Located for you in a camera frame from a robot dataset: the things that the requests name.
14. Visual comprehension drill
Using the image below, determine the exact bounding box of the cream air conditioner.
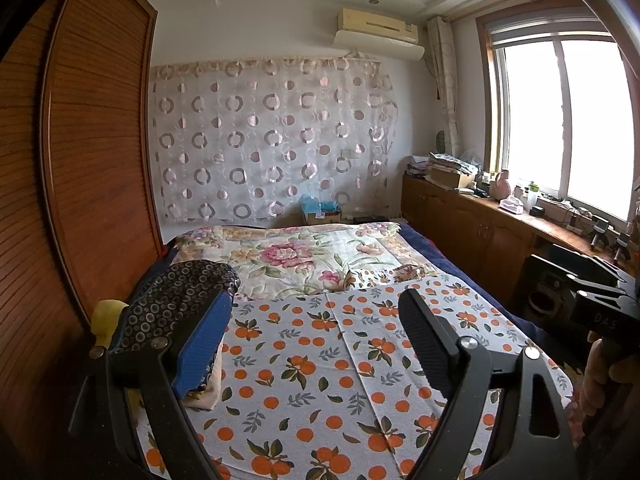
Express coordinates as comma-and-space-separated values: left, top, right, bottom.
334, 7, 426, 61

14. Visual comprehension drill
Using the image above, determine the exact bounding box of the dark blue circle-print garment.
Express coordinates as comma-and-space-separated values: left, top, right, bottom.
107, 259, 241, 396

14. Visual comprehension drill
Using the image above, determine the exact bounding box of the pink vase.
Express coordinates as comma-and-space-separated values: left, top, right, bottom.
490, 170, 511, 200

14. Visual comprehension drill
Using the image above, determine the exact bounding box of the navy blanket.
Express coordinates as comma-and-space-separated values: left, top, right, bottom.
400, 222, 551, 356

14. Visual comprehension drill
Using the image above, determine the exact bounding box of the cardboard box with blue bags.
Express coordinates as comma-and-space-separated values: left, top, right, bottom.
300, 195, 343, 226

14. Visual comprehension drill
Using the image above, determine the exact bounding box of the person's right hand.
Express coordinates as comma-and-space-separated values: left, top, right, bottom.
581, 337, 623, 413

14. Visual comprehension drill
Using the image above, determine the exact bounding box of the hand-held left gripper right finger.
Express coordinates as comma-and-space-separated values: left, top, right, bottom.
397, 287, 581, 480

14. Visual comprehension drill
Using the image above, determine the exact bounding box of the stack of papers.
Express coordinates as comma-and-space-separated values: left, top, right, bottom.
407, 152, 481, 181

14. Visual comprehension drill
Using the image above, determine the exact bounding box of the orange fruit print sheet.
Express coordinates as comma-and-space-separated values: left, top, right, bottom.
125, 277, 576, 480

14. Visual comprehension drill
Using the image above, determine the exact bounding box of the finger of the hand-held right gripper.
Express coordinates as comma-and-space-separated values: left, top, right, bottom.
590, 256, 640, 291
529, 254, 627, 295

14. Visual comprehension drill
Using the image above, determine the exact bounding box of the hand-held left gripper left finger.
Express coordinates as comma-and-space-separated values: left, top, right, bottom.
67, 289, 235, 480

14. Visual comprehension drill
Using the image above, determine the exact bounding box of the wooden cabinet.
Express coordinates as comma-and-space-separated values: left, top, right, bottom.
401, 172, 640, 311

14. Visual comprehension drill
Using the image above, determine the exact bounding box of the yellow cloth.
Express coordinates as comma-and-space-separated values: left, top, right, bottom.
92, 300, 128, 348

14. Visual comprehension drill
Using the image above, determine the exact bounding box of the floral quilt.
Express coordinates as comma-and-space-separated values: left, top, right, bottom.
170, 222, 441, 301

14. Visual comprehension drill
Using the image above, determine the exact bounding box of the sheer circle-pattern curtain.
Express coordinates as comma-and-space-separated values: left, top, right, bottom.
150, 57, 398, 223

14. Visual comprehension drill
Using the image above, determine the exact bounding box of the tied window curtain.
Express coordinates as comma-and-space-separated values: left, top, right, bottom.
426, 16, 461, 156

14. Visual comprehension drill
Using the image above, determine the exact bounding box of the beige folded cloth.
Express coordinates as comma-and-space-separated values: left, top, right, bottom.
182, 355, 223, 408

